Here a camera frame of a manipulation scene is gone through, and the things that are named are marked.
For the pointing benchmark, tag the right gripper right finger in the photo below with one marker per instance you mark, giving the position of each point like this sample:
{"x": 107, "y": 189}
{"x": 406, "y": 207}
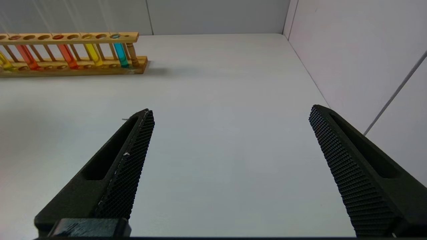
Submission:
{"x": 373, "y": 186}

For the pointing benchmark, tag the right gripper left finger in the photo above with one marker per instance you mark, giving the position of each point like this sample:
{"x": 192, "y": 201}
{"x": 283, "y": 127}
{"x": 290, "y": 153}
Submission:
{"x": 83, "y": 196}

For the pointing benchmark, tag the test tube yellow pigment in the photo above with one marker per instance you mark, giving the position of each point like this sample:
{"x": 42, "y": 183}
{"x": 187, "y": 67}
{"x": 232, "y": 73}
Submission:
{"x": 94, "y": 55}
{"x": 5, "y": 63}

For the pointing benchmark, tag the wooden test tube rack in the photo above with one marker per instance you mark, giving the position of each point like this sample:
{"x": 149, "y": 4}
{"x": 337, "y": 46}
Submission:
{"x": 83, "y": 71}

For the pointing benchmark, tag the test tube red pigment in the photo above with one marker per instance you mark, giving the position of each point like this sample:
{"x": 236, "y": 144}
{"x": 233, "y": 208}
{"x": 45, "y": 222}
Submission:
{"x": 28, "y": 58}
{"x": 68, "y": 56}

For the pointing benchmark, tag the test tube blue pigment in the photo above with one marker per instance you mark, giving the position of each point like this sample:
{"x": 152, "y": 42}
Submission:
{"x": 121, "y": 55}

